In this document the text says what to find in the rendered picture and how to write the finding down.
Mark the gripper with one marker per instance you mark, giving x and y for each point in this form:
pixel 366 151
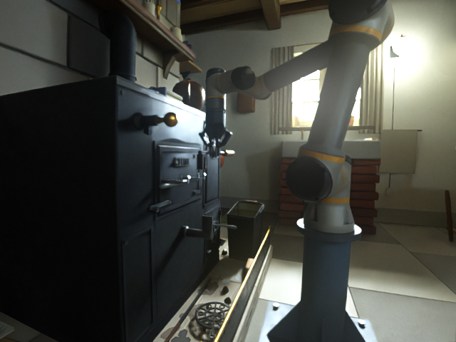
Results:
pixel 215 119

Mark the round black iron trivet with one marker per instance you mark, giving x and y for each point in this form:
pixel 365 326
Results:
pixel 211 314

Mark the black flue pipe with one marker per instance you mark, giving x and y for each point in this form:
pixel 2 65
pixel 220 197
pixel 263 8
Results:
pixel 123 46

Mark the beige striped curtain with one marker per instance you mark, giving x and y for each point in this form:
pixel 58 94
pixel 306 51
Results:
pixel 281 90
pixel 372 92

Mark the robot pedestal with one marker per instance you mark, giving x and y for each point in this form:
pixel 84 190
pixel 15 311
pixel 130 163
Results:
pixel 326 285

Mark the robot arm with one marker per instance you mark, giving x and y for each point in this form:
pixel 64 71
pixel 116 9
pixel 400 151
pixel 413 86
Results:
pixel 331 142

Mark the white paper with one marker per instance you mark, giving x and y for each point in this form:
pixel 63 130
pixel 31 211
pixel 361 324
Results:
pixel 5 327

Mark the black cast iron range body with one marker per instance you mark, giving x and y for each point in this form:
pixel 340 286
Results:
pixel 78 213

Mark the dark iron poker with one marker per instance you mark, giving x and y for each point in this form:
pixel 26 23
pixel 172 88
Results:
pixel 189 308

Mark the wooden wall shelf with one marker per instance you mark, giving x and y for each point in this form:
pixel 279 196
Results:
pixel 160 32

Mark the black firebox door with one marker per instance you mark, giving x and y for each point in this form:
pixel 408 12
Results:
pixel 178 174

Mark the brass damper knob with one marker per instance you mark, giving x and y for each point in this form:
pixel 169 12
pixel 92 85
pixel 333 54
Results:
pixel 170 119

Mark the grey grate shaft lever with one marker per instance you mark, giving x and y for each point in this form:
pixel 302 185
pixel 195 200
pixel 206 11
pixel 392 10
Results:
pixel 199 231

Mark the cream jar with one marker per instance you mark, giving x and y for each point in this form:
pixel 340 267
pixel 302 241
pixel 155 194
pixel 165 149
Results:
pixel 176 33
pixel 149 6

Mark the copper kettle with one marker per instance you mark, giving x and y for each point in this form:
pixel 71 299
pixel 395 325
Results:
pixel 190 92

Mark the white sink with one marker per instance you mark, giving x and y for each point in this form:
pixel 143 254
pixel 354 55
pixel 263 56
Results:
pixel 292 147

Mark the brass rail hearth fender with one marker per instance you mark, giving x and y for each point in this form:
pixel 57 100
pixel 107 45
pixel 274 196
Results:
pixel 246 278

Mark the wooden wall board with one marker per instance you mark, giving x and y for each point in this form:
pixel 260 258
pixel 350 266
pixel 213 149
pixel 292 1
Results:
pixel 246 104

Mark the black coal scuttle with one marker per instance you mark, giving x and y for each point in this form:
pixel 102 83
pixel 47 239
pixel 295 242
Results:
pixel 244 231

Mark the window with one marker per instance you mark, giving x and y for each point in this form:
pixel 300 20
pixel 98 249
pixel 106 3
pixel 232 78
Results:
pixel 310 99

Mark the wall lamp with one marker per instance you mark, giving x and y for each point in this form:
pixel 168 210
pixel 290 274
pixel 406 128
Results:
pixel 395 50

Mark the grey door latch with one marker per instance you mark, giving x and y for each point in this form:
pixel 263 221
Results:
pixel 161 206

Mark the white hanging towel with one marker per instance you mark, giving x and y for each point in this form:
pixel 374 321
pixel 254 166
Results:
pixel 398 151

